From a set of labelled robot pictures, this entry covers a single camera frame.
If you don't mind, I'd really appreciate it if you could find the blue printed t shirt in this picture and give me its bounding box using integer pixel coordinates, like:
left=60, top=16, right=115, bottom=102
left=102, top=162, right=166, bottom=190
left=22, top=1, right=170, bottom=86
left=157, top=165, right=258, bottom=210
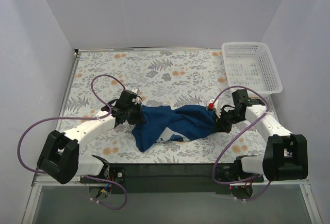
left=132, top=105, right=216, bottom=152

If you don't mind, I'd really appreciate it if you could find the white plastic basket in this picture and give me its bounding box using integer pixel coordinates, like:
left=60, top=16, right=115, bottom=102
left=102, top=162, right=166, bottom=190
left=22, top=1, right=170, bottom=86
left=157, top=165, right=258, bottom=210
left=222, top=42, right=283, bottom=97

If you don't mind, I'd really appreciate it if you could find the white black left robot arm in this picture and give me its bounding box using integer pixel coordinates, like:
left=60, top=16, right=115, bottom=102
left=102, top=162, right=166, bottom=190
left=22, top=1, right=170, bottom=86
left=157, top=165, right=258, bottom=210
left=37, top=89, right=145, bottom=184

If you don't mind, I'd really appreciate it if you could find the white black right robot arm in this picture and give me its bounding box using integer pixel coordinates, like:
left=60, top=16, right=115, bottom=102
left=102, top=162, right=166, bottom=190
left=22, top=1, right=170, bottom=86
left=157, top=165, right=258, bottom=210
left=207, top=85, right=308, bottom=182

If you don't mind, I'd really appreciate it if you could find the floral patterned table mat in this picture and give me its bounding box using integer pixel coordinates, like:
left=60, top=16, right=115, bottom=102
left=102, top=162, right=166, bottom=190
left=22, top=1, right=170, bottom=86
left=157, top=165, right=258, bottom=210
left=57, top=49, right=266, bottom=163

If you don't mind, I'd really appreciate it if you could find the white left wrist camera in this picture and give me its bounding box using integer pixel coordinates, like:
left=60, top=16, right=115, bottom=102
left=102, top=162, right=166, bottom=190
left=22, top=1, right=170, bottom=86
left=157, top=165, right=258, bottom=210
left=130, top=88, right=143, bottom=105

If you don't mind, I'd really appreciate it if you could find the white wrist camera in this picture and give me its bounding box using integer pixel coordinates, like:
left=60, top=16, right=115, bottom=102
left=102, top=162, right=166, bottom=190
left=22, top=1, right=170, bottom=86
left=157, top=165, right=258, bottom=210
left=207, top=99, right=223, bottom=118
left=130, top=88, right=143, bottom=105

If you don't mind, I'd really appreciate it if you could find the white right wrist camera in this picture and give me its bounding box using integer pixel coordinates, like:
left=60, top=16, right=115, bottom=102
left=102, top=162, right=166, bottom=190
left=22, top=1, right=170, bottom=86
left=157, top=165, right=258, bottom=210
left=207, top=99, right=223, bottom=118

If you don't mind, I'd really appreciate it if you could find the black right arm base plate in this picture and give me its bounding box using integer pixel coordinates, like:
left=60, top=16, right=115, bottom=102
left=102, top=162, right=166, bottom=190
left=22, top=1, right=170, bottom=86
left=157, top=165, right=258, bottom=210
left=215, top=163, right=254, bottom=182

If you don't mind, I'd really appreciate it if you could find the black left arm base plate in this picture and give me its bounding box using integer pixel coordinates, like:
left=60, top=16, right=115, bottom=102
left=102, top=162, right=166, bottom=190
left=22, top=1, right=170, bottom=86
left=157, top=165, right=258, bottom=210
left=79, top=166, right=126, bottom=184

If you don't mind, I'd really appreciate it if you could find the aluminium frame rail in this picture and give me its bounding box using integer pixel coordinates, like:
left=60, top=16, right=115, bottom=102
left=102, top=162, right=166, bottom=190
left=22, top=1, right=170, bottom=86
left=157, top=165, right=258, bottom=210
left=32, top=163, right=310, bottom=187

